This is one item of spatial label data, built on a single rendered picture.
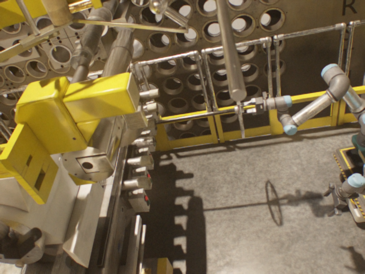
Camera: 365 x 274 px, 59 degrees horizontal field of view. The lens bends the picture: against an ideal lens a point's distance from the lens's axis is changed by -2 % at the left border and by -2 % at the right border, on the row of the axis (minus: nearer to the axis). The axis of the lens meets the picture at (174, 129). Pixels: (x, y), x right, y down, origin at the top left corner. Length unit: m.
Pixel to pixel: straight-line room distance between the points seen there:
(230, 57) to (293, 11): 3.01
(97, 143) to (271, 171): 1.94
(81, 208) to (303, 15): 2.78
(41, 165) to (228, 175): 1.99
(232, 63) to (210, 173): 2.54
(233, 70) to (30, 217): 1.05
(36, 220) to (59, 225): 0.12
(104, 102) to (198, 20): 2.41
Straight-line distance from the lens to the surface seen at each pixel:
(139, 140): 2.17
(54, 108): 1.14
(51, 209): 1.45
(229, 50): 0.52
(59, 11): 1.17
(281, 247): 2.58
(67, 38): 3.23
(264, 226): 2.66
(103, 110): 1.11
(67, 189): 1.54
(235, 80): 0.45
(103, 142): 1.30
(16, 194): 1.28
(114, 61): 1.81
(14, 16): 1.29
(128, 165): 2.07
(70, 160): 1.35
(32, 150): 1.23
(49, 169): 1.29
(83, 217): 1.49
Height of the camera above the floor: 2.31
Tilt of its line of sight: 41 degrees down
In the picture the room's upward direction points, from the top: 18 degrees counter-clockwise
